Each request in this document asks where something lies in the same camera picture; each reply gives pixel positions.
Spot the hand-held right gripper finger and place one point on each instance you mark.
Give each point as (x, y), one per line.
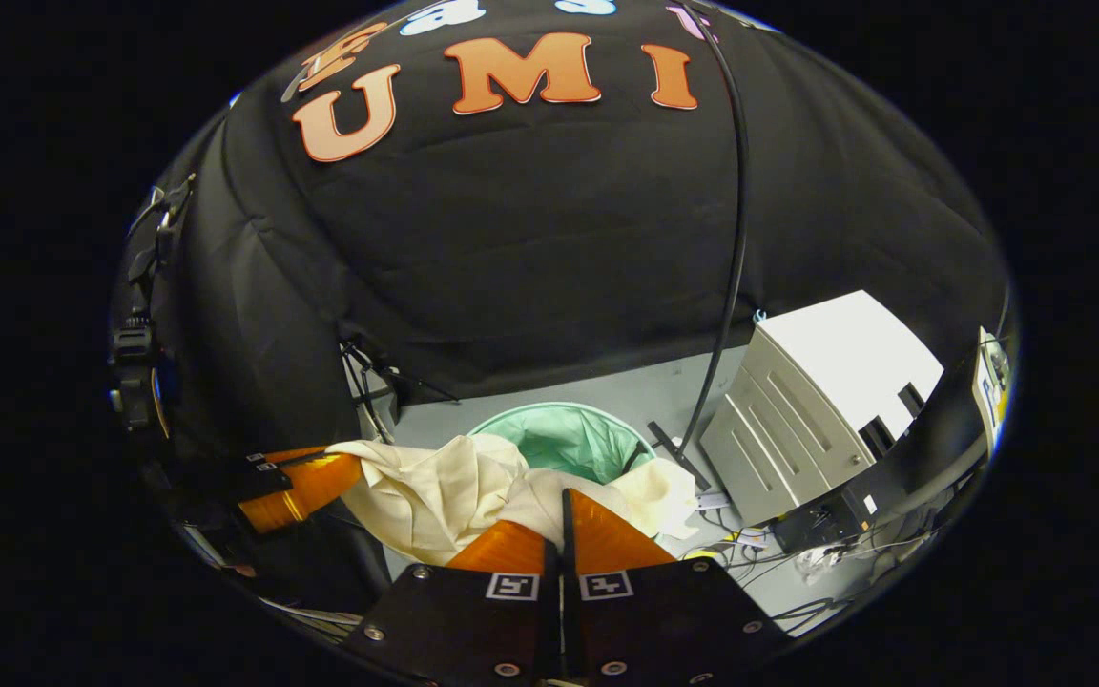
(549, 620)
(569, 620)

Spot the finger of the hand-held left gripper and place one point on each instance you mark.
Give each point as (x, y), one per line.
(311, 487)

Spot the cream collared shirt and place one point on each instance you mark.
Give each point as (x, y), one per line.
(435, 487)

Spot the green lined laundry hamper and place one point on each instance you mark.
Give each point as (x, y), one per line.
(569, 439)

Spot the black clothes rack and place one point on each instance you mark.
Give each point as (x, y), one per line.
(738, 239)

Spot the black tripod legs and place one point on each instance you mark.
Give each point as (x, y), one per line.
(365, 382)

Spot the black stand clamp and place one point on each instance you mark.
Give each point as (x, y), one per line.
(134, 382)

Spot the black equipment box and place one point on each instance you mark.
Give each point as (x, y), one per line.
(826, 523)

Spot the white drawer cabinet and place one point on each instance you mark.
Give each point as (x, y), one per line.
(836, 353)

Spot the black table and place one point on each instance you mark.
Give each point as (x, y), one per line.
(941, 439)

